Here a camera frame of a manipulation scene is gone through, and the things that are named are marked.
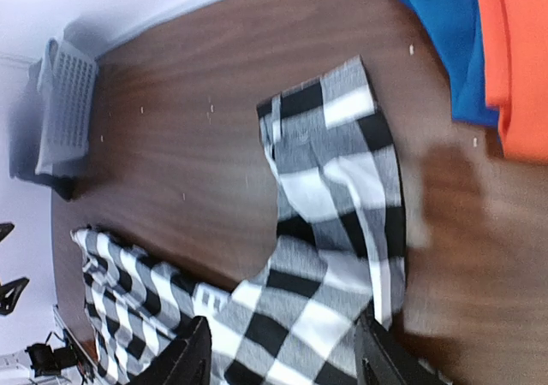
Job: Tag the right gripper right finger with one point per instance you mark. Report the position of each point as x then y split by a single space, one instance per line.
379 359

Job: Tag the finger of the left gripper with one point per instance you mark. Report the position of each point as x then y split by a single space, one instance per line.
10 294
5 229

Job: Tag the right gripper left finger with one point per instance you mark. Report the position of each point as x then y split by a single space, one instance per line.
186 360

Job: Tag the black white checkered cloth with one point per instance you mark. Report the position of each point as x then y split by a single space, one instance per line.
340 249

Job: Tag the orange t-shirt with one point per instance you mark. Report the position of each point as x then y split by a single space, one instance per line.
515 50

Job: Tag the white plastic laundry basket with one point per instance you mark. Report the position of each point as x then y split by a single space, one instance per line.
66 83

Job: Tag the blue folded garment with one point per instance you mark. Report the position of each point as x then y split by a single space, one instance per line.
454 28

